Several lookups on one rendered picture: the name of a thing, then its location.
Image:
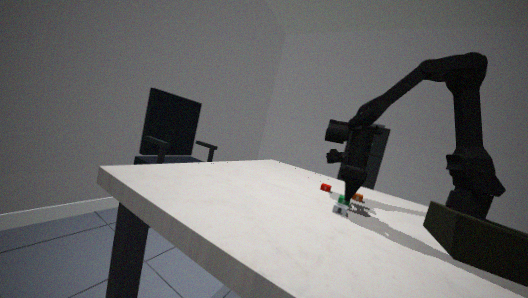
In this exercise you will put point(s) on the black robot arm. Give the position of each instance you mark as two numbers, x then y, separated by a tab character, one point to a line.
471	167

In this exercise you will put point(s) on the red block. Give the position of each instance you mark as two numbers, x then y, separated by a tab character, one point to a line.
326	187

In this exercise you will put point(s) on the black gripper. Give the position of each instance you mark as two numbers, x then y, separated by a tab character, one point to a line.
354	174

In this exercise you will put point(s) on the green block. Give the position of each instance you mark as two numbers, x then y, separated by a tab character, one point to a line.
341	201

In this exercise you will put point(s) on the orange block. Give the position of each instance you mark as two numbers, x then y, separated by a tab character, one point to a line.
357	197

